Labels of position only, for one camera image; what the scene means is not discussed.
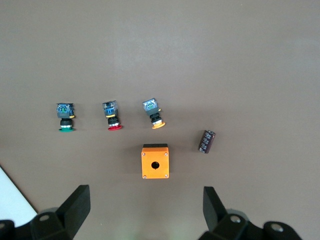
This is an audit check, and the white drawer cabinet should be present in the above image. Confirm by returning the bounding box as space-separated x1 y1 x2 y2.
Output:
0 164 39 222

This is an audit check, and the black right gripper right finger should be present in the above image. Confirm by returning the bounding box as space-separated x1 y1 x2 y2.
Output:
198 186 301 240

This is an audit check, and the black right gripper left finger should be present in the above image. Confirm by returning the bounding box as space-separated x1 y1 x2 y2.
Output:
0 184 91 240

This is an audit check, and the yellow push button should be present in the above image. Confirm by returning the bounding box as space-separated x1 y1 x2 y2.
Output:
142 98 166 130

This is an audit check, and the red push button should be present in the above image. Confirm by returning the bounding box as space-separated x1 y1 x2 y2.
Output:
102 100 124 131

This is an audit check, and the green push button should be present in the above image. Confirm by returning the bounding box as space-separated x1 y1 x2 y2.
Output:
56 102 76 132

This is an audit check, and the dark brown terminal block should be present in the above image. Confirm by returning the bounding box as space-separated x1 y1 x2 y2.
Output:
198 129 217 154

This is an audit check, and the orange button enclosure box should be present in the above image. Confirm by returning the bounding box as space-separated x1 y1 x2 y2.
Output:
141 143 170 180

